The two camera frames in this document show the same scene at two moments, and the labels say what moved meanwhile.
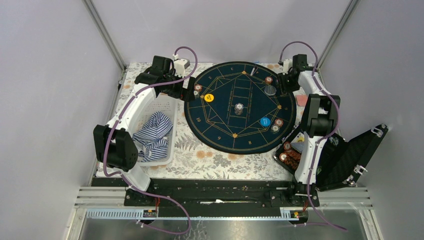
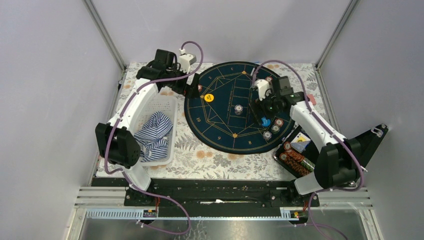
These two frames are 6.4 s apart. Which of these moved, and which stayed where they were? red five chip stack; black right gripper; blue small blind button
Moved: black right gripper
Stayed: blue small blind button; red five chip stack
